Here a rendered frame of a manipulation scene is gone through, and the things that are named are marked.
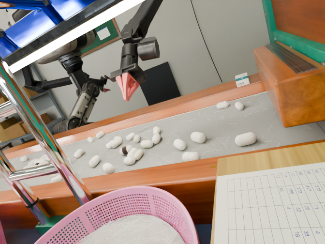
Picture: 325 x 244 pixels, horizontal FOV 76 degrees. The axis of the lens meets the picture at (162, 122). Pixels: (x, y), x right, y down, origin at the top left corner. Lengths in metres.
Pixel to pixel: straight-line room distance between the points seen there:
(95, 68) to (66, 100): 0.73
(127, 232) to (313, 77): 0.33
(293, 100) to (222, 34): 2.22
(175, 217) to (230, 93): 0.43
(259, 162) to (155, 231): 0.17
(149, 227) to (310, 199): 0.21
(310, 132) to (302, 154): 0.12
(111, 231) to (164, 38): 2.35
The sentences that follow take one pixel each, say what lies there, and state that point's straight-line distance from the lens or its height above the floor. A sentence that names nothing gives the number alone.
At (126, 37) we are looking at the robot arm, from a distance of 0.75.
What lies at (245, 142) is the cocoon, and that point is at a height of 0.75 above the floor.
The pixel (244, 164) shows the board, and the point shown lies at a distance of 0.30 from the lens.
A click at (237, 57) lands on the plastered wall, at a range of 2.55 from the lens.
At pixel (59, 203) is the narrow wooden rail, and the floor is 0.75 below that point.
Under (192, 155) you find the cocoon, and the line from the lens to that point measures 0.39.
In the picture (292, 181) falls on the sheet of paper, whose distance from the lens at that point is 0.27.
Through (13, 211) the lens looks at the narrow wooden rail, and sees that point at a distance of 0.67.
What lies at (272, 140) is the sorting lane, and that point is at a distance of 0.41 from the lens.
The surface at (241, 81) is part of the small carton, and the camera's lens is 0.64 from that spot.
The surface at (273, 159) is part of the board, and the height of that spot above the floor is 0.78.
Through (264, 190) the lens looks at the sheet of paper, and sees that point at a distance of 0.26.
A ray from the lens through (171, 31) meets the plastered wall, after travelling 2.55.
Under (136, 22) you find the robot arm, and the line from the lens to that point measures 0.80.
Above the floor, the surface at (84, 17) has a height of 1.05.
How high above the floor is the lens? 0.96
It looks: 19 degrees down
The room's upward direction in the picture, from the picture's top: 23 degrees counter-clockwise
